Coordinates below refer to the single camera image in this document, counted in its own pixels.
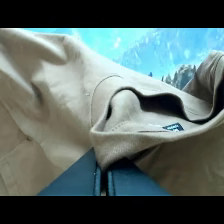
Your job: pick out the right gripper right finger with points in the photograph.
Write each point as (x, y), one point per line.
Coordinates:
(133, 181)

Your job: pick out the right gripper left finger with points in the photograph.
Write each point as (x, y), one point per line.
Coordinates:
(78, 180)

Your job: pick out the beige shirt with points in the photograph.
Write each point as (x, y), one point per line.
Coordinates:
(66, 110)

